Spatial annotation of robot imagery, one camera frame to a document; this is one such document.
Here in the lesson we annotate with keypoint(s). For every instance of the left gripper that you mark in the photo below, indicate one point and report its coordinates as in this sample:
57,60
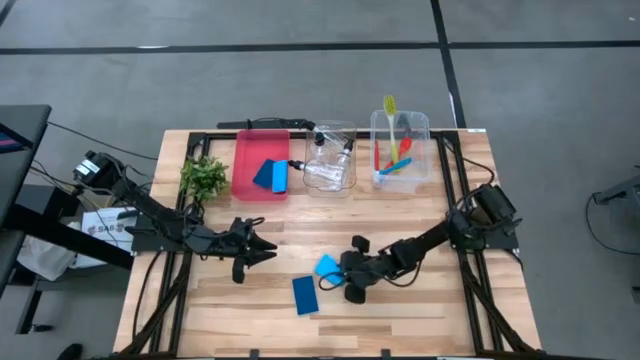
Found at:
240,245

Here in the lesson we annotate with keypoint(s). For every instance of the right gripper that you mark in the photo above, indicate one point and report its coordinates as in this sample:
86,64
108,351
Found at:
360,267

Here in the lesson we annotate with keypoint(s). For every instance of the pink plastic tray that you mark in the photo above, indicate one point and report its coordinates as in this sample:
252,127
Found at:
245,150

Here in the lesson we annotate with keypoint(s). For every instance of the red straight brush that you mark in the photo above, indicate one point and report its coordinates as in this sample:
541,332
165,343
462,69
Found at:
376,155

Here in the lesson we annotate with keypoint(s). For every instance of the blue dish brush white bristles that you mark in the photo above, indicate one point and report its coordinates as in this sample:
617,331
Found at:
400,165

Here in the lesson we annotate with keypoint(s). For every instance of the yellow-green dish brush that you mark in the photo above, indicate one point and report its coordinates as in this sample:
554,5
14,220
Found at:
389,105

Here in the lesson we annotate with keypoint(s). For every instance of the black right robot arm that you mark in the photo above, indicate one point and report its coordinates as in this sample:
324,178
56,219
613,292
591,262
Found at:
425,240

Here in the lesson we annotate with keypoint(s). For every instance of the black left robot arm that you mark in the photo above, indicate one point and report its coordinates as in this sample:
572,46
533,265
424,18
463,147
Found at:
150,210

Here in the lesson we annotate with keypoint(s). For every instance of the clear plastic bin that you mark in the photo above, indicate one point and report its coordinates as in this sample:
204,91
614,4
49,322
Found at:
350,185
420,125

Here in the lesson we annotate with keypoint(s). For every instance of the green potted plant white pot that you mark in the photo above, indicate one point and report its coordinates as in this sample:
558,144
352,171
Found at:
202,177

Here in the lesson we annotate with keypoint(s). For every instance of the black power strip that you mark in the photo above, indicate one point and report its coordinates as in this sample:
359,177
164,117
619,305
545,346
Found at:
270,123

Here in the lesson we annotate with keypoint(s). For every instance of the white printed box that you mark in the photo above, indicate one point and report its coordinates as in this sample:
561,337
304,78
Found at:
102,227

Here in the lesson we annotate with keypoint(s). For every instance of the white plastic bag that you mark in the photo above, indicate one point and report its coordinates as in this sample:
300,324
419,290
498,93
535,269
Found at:
45,260

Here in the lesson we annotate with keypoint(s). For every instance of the person's shoe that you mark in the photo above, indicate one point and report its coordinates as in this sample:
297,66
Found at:
70,352

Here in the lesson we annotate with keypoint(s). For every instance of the black desk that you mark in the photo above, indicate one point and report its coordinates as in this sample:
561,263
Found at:
22,125

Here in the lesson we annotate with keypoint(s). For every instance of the grey stand leg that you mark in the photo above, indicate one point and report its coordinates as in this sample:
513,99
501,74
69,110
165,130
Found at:
625,190

